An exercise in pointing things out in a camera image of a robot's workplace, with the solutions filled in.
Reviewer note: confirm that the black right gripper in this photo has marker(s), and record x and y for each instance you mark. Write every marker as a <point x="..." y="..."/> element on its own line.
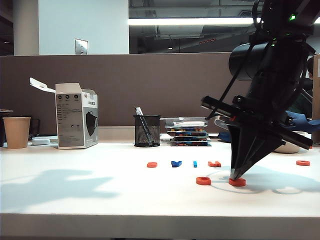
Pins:
<point x="267" y="105"/>

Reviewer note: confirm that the orange letter o magnet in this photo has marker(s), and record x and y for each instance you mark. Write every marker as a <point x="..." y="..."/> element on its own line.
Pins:
<point x="240" y="183"/>
<point x="300" y="163"/>

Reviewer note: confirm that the light blue letter l magnet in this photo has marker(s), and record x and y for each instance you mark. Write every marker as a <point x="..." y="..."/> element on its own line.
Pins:
<point x="195" y="164"/>

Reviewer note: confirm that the orange letter c magnet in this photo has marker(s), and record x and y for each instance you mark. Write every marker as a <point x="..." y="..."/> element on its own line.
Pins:
<point x="200" y="182"/>

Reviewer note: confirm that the dark blue letter y magnet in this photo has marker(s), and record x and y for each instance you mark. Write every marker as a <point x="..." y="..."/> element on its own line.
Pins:
<point x="176" y="163"/>

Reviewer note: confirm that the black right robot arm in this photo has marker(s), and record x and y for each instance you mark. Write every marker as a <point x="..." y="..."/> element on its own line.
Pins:
<point x="280" y="45"/>

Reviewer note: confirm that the orange letter u magnet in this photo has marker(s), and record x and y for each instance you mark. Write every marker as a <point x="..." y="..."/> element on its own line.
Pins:
<point x="214" y="164"/>

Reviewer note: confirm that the flat magnet letter pack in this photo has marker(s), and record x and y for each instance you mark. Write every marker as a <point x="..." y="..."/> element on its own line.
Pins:
<point x="190" y="139"/>
<point x="190" y="144"/>
<point x="188" y="134"/>
<point x="187" y="130"/>

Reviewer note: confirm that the orange rounded letter magnet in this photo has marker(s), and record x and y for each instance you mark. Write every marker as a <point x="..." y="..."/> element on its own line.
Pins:
<point x="150" y="165"/>

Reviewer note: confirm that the beige pulp fibre tray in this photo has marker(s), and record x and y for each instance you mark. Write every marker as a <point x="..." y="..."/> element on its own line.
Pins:
<point x="290" y="149"/>

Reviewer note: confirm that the white labelled packet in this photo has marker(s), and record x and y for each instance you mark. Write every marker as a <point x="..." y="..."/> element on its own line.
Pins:
<point x="188" y="123"/>

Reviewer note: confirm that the person in green sweater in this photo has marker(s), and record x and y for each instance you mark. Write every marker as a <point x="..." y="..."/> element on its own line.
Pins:
<point x="303" y="106"/>

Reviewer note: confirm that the brown cardboard box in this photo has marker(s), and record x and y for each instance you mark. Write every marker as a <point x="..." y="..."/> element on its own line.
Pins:
<point x="317" y="100"/>

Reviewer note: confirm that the clear plastic box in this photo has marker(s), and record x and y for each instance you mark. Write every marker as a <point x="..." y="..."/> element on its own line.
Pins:
<point x="167" y="122"/>

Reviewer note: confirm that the black mesh pen holder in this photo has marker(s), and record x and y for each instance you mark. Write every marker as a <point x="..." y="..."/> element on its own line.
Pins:
<point x="153" y="130"/>

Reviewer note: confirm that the black and white pen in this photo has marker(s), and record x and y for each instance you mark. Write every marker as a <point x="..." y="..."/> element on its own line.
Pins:
<point x="138" y="111"/>

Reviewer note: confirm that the brown desk partition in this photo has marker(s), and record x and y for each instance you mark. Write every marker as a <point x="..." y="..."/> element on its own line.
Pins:
<point x="150" y="82"/>

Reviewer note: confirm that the long ceiling light strip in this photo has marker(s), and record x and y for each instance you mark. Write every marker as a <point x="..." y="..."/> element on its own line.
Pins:
<point x="187" y="21"/>

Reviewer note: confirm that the white face mask box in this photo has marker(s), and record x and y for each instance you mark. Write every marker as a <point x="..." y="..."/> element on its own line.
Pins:
<point x="72" y="120"/>

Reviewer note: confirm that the small white plastic case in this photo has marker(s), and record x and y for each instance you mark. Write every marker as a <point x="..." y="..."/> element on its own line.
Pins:
<point x="40" y="141"/>

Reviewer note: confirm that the dark drinking glass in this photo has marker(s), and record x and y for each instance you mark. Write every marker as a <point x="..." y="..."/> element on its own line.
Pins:
<point x="35" y="127"/>

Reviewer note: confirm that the brown paper cup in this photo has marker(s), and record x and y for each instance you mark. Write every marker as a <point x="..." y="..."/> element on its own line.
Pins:
<point x="16" y="132"/>

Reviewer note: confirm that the beige partition base rail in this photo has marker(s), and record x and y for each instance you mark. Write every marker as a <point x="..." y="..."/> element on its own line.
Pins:
<point x="115" y="133"/>

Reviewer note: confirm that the metal wall switch plate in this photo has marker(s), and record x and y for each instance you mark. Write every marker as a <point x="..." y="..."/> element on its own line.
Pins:
<point x="81" y="46"/>

